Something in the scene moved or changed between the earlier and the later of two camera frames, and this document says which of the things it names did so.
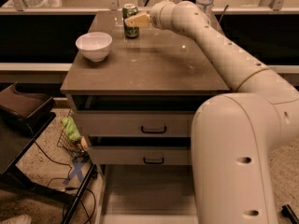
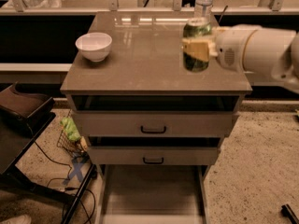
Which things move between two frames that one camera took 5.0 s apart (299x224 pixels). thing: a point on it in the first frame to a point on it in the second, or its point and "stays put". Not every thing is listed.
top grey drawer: x=133 y=124 stays put
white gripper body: x=153 y=17 to x=229 y=49
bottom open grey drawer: x=148 y=194 stays put
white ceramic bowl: x=94 y=45 stays put
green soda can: x=129 y=10 to x=196 y=28
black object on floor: x=288 y=212 stays put
